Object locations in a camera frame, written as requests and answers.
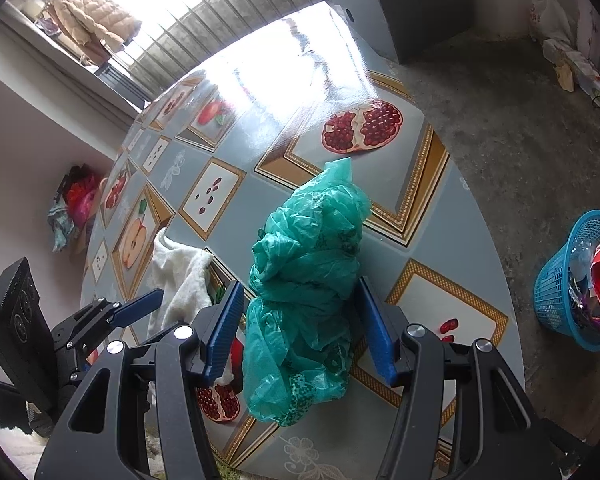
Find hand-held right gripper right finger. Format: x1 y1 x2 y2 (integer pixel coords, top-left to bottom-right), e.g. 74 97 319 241
355 276 563 480

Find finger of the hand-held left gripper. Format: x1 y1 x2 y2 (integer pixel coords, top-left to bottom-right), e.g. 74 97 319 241
50 287 164 366

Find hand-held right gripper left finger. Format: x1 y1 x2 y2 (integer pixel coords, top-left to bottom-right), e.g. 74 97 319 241
34 280 246 480

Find green plastic bag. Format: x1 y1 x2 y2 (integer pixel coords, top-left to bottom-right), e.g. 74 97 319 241
242 157 372 427

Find blue plastic basket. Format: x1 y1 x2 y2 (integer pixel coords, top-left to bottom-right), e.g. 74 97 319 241
532 209 600 352

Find purple snack bag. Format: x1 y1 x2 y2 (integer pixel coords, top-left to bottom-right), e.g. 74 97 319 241
577 290 600 332

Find white cloth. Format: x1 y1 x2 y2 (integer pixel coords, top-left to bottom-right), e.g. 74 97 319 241
145 227 238 406

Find white blanket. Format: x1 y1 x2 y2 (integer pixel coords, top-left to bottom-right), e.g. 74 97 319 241
0 425 51 480

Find fruit print tablecloth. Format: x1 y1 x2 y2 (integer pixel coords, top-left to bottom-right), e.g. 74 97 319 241
80 0 513 480

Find balcony railing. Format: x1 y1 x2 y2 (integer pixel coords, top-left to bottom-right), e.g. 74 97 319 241
130 0 331 98

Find beige down jacket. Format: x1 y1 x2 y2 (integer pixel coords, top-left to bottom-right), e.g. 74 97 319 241
47 0 143 63

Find grey box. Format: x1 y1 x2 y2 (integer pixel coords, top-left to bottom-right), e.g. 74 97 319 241
320 0 483 63

